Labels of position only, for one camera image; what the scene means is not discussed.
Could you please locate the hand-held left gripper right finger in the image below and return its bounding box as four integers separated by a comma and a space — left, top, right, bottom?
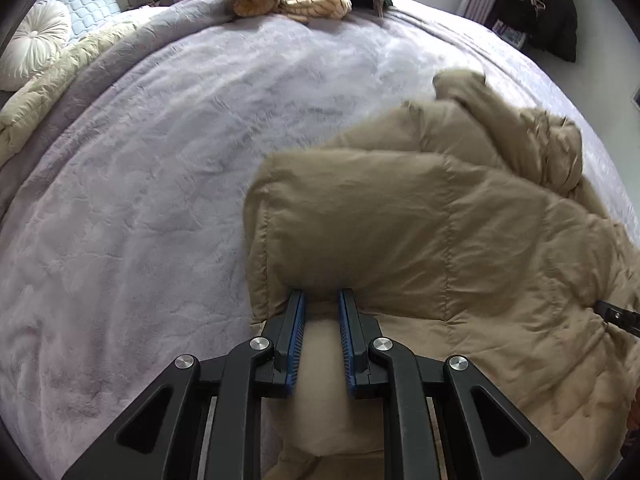
339, 287, 583, 480

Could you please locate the white round tufted pillow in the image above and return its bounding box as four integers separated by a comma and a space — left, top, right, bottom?
0, 0, 72, 92

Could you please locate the cream quilted comforter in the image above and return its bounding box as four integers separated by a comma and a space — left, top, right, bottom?
0, 21, 137, 166

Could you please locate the white quilted headboard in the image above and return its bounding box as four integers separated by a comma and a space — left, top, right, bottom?
37, 0, 126, 43

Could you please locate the tan puffer jacket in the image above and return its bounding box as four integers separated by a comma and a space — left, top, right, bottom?
244, 69, 640, 480

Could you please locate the black hanging clothing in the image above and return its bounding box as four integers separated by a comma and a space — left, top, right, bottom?
492, 0, 578, 63

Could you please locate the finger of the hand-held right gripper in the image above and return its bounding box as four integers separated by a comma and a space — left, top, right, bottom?
595, 299, 640, 337

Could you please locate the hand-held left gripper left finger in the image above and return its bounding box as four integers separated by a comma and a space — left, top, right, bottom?
62, 287, 307, 480

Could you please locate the lilac plush bed blanket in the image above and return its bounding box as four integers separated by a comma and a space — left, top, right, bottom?
0, 0, 640, 476

